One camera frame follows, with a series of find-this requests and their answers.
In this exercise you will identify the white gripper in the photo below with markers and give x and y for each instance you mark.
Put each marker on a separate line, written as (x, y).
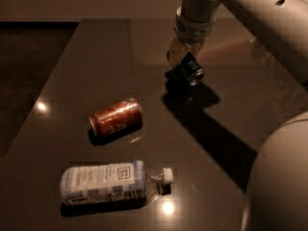
(193, 30)

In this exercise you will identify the blue pepsi can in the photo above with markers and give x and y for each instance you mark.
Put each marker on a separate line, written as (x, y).
(190, 71)

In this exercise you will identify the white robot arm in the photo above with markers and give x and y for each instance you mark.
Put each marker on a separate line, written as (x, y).
(277, 189)

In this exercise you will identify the red soda can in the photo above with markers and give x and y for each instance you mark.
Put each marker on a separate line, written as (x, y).
(121, 115)

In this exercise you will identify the clear plastic water bottle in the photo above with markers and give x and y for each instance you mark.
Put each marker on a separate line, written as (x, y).
(113, 183)

